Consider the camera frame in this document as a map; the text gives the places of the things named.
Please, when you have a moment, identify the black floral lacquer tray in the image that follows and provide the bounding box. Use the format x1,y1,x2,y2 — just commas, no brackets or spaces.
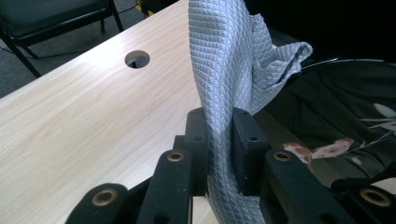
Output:
264,59,396,188

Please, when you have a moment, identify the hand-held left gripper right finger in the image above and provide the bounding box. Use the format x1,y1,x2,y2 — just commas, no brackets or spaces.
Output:
233,106,270,197

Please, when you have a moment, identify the grey textured cloth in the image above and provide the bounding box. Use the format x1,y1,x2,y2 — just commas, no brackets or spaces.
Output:
188,0,314,224

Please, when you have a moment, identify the black folding chair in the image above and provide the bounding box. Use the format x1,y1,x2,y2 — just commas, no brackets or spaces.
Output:
0,0,125,78

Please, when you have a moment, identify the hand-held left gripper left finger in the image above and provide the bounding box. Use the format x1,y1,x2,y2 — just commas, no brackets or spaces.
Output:
174,106,209,197

